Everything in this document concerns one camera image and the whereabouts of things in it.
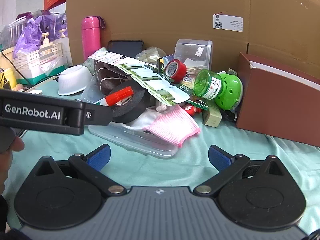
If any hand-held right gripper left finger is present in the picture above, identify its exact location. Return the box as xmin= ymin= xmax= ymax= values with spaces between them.
xmin=33 ymin=144 xmax=127 ymax=197

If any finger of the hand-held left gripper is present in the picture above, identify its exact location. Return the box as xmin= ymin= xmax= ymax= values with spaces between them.
xmin=84 ymin=102 xmax=113 ymax=127

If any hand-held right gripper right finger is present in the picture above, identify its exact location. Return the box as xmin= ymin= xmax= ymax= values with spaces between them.
xmin=192 ymin=145 xmax=288 ymax=196

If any black tape roll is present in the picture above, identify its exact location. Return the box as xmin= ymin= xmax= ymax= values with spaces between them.
xmin=107 ymin=79 xmax=153 ymax=124

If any green white card packet strip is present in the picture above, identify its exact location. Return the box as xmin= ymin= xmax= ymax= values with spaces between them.
xmin=88 ymin=48 xmax=191 ymax=106

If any reddish brown storage box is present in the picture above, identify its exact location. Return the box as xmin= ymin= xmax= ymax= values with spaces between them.
xmin=236 ymin=52 xmax=320 ymax=147

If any person's left hand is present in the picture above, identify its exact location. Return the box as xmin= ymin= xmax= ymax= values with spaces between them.
xmin=0 ymin=136 xmax=25 ymax=198

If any small beige carton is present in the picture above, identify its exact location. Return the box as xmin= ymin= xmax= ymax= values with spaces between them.
xmin=202 ymin=105 xmax=223 ymax=127

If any white bowl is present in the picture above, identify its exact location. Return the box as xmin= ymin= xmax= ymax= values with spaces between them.
xmin=58 ymin=65 xmax=93 ymax=96

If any clear plastic lid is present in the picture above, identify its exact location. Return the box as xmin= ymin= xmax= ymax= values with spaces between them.
xmin=88 ymin=122 xmax=178 ymax=158

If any green white box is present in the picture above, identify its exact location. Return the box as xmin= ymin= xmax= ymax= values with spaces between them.
xmin=15 ymin=64 xmax=69 ymax=85

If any yellow container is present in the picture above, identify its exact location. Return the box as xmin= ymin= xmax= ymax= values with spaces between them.
xmin=0 ymin=67 xmax=16 ymax=88

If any small red bottle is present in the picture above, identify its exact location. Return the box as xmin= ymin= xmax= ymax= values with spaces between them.
xmin=184 ymin=104 xmax=202 ymax=116

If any white plastic basket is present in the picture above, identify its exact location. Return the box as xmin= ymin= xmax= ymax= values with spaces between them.
xmin=12 ymin=42 xmax=63 ymax=81

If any pink white knit glove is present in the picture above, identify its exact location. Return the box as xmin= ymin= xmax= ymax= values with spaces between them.
xmin=142 ymin=104 xmax=201 ymax=147

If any green round repellent device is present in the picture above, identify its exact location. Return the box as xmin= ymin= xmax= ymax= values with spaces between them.
xmin=214 ymin=71 xmax=244 ymax=110

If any white pump bottle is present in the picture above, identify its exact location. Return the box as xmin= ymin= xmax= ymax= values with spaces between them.
xmin=41 ymin=32 xmax=51 ymax=56

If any green transparent bottle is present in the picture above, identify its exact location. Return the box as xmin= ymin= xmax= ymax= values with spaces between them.
xmin=194 ymin=69 xmax=223 ymax=100

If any black phone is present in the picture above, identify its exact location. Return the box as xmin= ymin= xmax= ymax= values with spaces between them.
xmin=107 ymin=40 xmax=144 ymax=56

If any purple plastic bag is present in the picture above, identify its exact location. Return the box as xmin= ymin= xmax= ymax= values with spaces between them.
xmin=14 ymin=15 xmax=68 ymax=58

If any pink thermos bottle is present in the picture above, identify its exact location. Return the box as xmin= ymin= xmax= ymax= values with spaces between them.
xmin=81 ymin=16 xmax=106 ymax=61

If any white plug in bag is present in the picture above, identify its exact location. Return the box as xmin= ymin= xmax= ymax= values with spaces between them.
xmin=136 ymin=47 xmax=167 ymax=64

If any clear plastic crate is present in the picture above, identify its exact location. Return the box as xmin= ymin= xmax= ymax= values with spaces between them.
xmin=0 ymin=17 xmax=28 ymax=48

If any red tape roll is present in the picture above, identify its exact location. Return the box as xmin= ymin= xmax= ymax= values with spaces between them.
xmin=165 ymin=59 xmax=187 ymax=83

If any clear plastic container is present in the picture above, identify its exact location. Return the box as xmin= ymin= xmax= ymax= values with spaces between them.
xmin=174 ymin=39 xmax=213 ymax=73

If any large cardboard box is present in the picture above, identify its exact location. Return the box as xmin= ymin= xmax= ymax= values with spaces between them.
xmin=65 ymin=0 xmax=320 ymax=73

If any white shipping label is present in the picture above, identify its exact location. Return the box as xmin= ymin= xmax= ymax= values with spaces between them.
xmin=213 ymin=14 xmax=244 ymax=32

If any black cable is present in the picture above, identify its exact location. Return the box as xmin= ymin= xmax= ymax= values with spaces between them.
xmin=0 ymin=49 xmax=27 ymax=77

